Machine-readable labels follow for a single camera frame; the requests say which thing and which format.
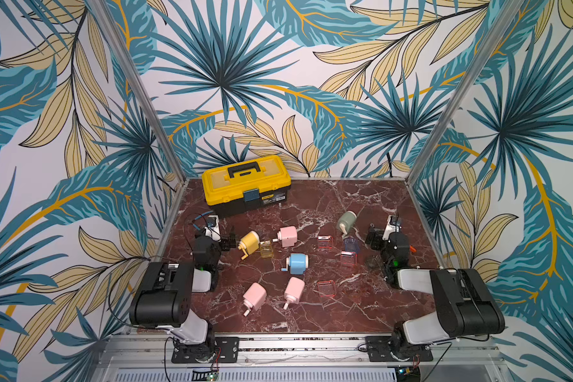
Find yellow pencil sharpener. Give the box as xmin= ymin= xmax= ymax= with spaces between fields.
xmin=237 ymin=231 xmax=260 ymax=260

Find yellow transparent tray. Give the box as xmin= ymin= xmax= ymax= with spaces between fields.
xmin=259 ymin=240 xmax=274 ymax=259

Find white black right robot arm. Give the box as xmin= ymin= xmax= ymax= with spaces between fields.
xmin=365 ymin=215 xmax=506 ymax=350

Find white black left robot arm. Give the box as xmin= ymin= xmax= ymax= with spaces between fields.
xmin=129 ymin=212 xmax=235 ymax=349

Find blue transparent tray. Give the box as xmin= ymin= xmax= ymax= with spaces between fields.
xmin=343 ymin=237 xmax=360 ymax=254

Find green pencil sharpener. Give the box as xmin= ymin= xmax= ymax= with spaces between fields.
xmin=337 ymin=211 xmax=357 ymax=238

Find pink transparent tray back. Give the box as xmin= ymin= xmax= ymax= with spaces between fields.
xmin=317 ymin=236 xmax=334 ymax=251

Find pink sharpener centre back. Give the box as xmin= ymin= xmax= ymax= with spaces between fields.
xmin=272 ymin=226 xmax=298 ymax=248

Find pink sharpener front left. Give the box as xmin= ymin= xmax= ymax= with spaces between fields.
xmin=243 ymin=283 xmax=267 ymax=317

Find blue pencil sharpener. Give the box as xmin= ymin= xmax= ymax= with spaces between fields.
xmin=282 ymin=253 xmax=310 ymax=275

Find yellow black toolbox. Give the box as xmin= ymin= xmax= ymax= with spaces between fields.
xmin=202 ymin=154 xmax=291 ymax=218

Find blue handled cutters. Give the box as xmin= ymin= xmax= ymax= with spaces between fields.
xmin=191 ymin=211 xmax=212 ymax=225

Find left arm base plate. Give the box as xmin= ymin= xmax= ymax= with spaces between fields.
xmin=171 ymin=337 xmax=240 ymax=364

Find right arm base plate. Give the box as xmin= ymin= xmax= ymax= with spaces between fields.
xmin=364 ymin=336 xmax=433 ymax=363

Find aluminium front rail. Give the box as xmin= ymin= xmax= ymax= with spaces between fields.
xmin=91 ymin=333 xmax=513 ymax=381

